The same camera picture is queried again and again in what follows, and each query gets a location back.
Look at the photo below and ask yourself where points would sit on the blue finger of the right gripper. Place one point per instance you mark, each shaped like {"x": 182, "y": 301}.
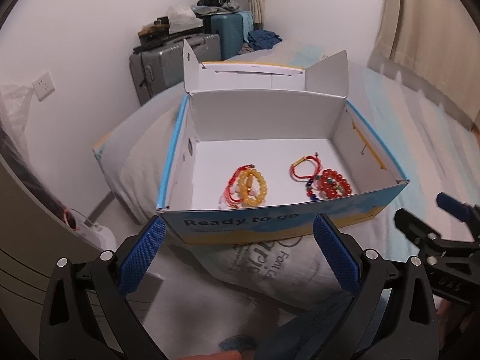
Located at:
{"x": 418, "y": 232}
{"x": 464, "y": 212}

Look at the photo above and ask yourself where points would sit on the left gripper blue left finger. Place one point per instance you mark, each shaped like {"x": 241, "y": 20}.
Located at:
{"x": 136, "y": 254}

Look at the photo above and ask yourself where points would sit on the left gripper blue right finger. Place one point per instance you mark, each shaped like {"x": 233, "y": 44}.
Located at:
{"x": 334, "y": 246}

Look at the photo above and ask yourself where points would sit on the red string bracelet gold tube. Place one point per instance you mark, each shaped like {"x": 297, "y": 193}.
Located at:
{"x": 306, "y": 168}

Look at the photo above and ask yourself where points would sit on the right hand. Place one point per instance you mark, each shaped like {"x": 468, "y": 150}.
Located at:
{"x": 459, "y": 328}

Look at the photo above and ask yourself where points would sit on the striped pastel bed sheet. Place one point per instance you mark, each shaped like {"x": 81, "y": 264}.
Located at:
{"x": 436, "y": 153}

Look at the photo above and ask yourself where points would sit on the white cardboard box blue trim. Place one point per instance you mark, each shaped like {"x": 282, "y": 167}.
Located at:
{"x": 201, "y": 212}

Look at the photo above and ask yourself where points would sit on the beige curtain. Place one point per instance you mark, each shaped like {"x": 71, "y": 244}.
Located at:
{"x": 433, "y": 47}

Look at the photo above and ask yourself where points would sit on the grey hard suitcase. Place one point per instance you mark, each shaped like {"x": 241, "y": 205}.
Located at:
{"x": 155, "y": 70}

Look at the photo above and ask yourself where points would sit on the dark blue clothes pile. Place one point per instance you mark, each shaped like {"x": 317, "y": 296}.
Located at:
{"x": 263, "y": 39}

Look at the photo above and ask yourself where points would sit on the black items on suitcase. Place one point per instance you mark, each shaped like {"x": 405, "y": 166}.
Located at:
{"x": 182, "y": 21}

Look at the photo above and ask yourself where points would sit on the teal hard suitcase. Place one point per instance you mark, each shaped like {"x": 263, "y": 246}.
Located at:
{"x": 233, "y": 30}

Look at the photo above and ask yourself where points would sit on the white wall socket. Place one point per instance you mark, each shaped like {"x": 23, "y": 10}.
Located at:
{"x": 43, "y": 86}

